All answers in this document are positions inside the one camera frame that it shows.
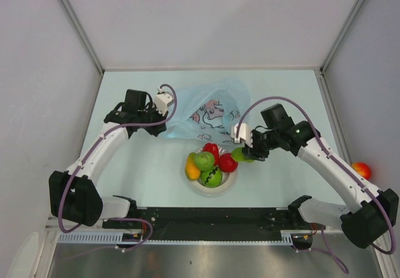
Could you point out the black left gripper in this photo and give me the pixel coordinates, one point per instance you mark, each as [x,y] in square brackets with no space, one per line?
[160,117]

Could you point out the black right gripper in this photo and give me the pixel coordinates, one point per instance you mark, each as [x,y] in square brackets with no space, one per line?
[254,153]

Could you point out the green fake starfruit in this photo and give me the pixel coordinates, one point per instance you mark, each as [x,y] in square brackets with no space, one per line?
[238,156]

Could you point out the red fake apple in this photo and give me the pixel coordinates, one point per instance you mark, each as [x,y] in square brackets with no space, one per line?
[226,163]

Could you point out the light blue plastic bag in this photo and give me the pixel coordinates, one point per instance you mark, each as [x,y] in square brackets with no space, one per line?
[208,112]

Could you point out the red fake bell pepper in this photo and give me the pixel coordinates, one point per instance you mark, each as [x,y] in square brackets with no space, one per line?
[214,150]

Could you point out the green fake custard apple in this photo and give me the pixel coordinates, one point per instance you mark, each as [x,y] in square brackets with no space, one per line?
[204,161]

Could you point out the green fake watermelon ball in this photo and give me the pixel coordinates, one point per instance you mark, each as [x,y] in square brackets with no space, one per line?
[211,178]

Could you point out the yellow green fake mango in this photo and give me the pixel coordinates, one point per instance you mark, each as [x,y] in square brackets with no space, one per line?
[191,170]

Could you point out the red fake tomato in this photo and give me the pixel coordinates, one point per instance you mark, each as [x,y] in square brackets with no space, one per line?
[362,169]

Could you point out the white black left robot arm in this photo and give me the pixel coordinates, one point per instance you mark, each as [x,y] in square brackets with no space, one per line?
[74,198]

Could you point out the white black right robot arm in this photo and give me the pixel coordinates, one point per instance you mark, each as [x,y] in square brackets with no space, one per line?
[368,212]

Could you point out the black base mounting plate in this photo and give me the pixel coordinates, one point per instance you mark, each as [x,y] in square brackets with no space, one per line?
[237,224]

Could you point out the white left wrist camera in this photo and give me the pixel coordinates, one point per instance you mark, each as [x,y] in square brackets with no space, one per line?
[162,101]

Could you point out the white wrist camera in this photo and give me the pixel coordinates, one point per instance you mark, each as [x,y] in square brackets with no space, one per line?
[162,101]
[241,134]

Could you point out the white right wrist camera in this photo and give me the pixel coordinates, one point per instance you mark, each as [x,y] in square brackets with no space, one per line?
[241,134]

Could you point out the aluminium frame rail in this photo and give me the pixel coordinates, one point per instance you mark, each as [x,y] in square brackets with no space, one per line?
[334,121]

